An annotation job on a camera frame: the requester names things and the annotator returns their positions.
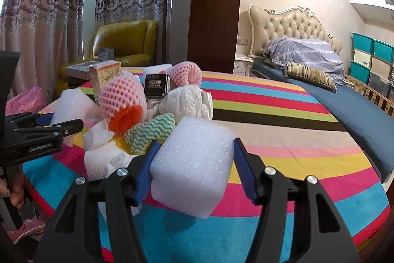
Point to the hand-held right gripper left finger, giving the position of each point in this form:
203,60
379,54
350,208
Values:
144,181

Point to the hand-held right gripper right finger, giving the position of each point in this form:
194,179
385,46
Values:
246,172

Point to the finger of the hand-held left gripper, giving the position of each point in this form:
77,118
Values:
43,118
61,128

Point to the white foam piece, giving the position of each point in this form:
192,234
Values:
72,107

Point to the pink-lined trash bin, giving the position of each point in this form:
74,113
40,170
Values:
24,101

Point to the white foam block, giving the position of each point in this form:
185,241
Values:
190,164

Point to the white plastic bag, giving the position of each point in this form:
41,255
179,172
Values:
187,102

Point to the black product box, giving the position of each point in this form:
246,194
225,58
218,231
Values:
157,85

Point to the person's left hand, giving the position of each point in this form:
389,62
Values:
18,189

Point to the crumpled white paper towel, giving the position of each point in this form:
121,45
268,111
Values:
98,158

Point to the green zigzag cloth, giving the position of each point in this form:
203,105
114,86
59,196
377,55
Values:
144,133

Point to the flat white box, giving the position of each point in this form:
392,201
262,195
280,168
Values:
81,68

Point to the pink and orange foam net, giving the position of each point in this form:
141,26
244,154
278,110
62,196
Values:
120,93

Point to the orange and beige carton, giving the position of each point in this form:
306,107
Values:
103,73

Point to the pink slipper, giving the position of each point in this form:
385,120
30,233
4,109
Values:
27,229

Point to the small blue booklet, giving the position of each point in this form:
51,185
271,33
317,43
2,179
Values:
106,54

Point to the yellow leather armchair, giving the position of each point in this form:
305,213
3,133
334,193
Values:
123,38

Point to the white nightstand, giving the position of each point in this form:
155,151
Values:
243,62

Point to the thin white foam sheet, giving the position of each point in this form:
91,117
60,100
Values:
157,68

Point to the striped brown pillow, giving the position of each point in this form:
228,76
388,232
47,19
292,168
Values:
311,75

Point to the blue striped duvet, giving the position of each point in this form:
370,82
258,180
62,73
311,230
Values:
304,50

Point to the tufted cream headboard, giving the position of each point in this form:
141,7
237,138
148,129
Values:
286,22

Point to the dark wooden panel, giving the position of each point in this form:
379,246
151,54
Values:
215,4

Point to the checkered bag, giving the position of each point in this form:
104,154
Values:
391,81

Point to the stack of plastic storage bins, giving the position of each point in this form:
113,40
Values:
363,44

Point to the ceiling air vent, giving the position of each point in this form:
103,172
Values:
389,1

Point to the wall switch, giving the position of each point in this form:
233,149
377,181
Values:
242,41

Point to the wooden bed rail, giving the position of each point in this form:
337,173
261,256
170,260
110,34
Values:
372,93

